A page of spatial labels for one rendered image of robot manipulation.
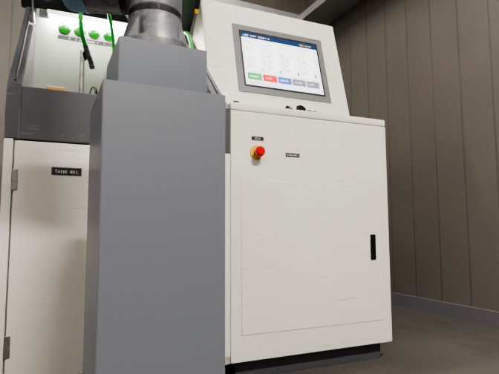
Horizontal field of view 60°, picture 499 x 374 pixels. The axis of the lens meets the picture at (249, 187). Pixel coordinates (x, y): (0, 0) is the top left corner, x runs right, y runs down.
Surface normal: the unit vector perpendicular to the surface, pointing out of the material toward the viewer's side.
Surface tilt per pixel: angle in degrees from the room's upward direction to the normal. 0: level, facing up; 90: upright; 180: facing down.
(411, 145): 90
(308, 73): 76
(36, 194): 90
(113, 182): 90
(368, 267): 90
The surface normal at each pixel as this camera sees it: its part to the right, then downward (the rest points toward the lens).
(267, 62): 0.39, -0.33
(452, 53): -0.90, -0.04
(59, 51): 0.40, -0.09
